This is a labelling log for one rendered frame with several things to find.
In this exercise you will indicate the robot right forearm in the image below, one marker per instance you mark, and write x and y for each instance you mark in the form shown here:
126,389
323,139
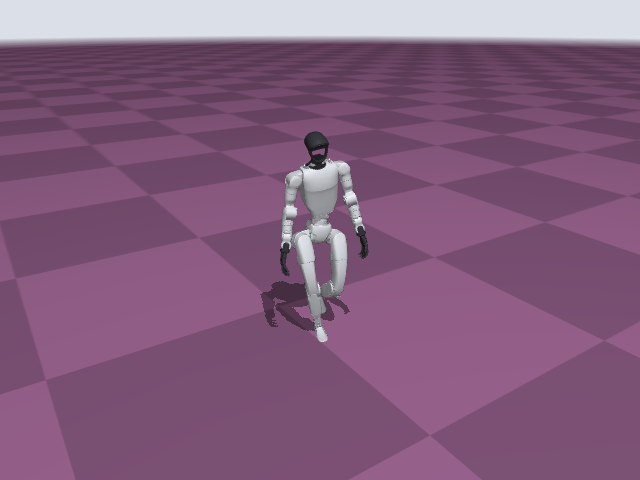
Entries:
287,225

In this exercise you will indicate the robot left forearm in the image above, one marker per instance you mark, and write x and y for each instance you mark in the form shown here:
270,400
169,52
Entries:
355,215

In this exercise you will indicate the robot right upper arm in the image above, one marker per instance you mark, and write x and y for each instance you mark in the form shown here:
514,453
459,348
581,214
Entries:
293,180

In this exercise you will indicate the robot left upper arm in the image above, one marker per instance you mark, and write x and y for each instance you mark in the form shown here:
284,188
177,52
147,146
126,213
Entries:
346,182

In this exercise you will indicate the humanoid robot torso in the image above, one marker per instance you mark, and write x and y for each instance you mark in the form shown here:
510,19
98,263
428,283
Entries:
319,193

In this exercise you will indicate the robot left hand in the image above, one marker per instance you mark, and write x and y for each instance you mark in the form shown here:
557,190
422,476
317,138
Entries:
363,241

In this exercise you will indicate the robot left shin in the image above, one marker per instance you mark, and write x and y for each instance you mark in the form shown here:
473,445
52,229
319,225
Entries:
325,293

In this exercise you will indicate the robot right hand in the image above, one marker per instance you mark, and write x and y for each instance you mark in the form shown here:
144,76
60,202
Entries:
284,252

